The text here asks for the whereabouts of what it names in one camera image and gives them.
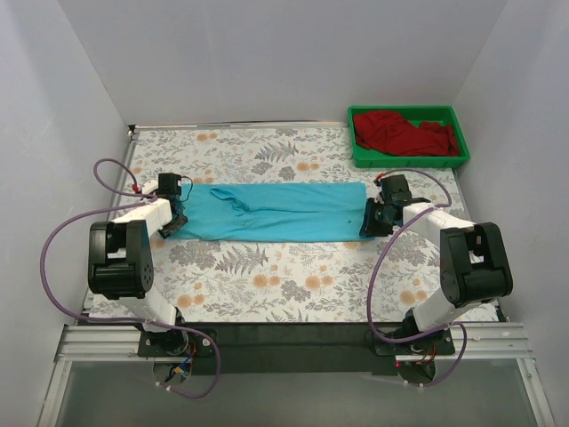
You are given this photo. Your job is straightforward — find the turquoise t shirt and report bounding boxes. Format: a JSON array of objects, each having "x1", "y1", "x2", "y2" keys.
[{"x1": 172, "y1": 182, "x2": 367, "y2": 243}]

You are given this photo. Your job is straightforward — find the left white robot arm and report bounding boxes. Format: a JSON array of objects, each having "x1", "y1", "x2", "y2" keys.
[{"x1": 88, "y1": 173, "x2": 189, "y2": 356}]

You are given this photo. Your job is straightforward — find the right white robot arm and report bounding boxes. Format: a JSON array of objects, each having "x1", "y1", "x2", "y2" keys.
[{"x1": 360, "y1": 168, "x2": 514, "y2": 354}]

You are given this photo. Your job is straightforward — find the green plastic bin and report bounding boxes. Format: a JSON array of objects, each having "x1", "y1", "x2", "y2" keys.
[{"x1": 348, "y1": 105, "x2": 469, "y2": 168}]

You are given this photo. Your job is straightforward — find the floral tablecloth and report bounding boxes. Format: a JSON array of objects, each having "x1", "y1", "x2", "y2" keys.
[{"x1": 88, "y1": 125, "x2": 507, "y2": 325}]

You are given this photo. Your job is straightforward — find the red t shirt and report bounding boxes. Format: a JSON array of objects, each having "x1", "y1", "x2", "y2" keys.
[{"x1": 353, "y1": 110, "x2": 460, "y2": 157}]

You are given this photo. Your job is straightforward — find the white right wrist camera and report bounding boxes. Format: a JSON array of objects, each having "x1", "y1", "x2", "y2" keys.
[{"x1": 373, "y1": 173, "x2": 385, "y2": 204}]

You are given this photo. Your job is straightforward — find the aluminium front rail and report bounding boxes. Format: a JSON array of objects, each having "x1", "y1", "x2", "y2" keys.
[{"x1": 56, "y1": 322, "x2": 533, "y2": 360}]

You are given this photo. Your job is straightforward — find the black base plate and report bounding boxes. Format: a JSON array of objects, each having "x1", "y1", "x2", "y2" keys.
[{"x1": 137, "y1": 322, "x2": 456, "y2": 377}]

